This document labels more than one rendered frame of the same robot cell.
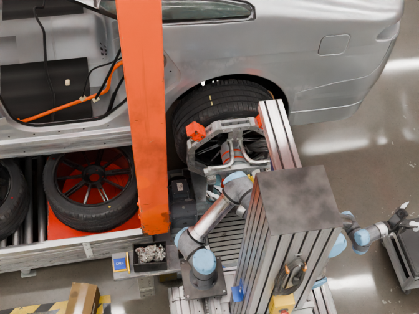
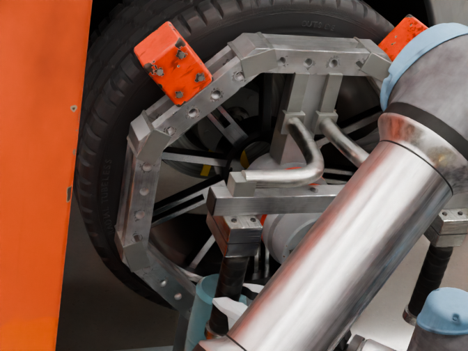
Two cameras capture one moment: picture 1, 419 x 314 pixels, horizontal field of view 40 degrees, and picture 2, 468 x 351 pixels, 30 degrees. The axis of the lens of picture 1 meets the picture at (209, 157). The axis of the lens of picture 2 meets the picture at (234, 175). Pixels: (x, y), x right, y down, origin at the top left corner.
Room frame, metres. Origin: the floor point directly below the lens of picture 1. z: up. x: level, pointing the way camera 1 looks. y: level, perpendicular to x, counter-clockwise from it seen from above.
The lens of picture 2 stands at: (0.75, 0.20, 1.58)
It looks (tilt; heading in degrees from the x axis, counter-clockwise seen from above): 29 degrees down; 349
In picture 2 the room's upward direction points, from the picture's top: 12 degrees clockwise
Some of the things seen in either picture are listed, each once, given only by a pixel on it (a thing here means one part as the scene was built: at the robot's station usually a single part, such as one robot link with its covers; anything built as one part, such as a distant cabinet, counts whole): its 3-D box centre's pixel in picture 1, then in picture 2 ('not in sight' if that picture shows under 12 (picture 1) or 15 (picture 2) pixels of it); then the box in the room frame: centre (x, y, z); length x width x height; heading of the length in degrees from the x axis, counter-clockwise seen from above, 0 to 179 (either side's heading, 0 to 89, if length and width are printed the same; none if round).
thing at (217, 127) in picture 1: (231, 150); (280, 190); (2.01, -0.13, 0.85); 0.54 x 0.07 x 0.54; 104
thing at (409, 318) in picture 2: not in sight; (429, 280); (1.82, -0.35, 0.83); 0.04 x 0.04 x 0.16
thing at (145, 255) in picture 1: (149, 256); not in sight; (1.43, 0.31, 0.51); 0.20 x 0.14 x 0.13; 99
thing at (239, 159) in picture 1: (234, 159); (296, 213); (1.94, -0.15, 0.85); 0.21 x 0.14 x 0.14; 14
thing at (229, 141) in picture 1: (221, 151); (274, 130); (1.87, -0.06, 1.03); 0.19 x 0.18 x 0.11; 14
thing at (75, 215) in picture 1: (95, 181); not in sight; (1.99, 0.75, 0.39); 0.66 x 0.66 x 0.24
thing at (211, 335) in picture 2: (210, 189); (228, 293); (1.74, -0.02, 0.83); 0.04 x 0.04 x 0.16
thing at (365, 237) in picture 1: (366, 235); not in sight; (1.31, -0.79, 1.21); 0.11 x 0.08 x 0.09; 117
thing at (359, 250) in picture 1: (360, 241); not in sight; (1.33, -0.79, 1.12); 0.11 x 0.08 x 0.11; 27
